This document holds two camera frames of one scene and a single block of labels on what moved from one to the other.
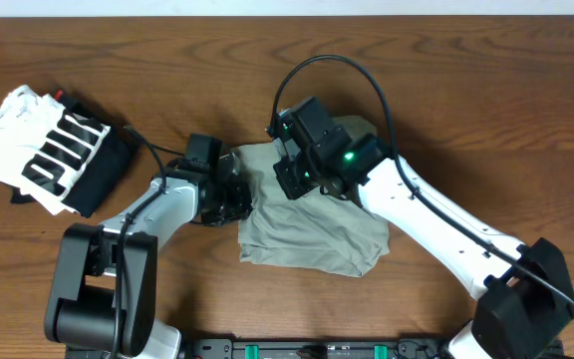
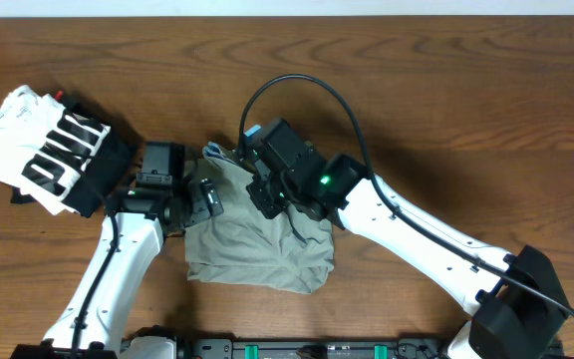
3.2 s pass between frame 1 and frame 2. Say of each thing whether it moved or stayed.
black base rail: stayed
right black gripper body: moved
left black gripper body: moved
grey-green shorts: moved
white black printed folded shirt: stayed
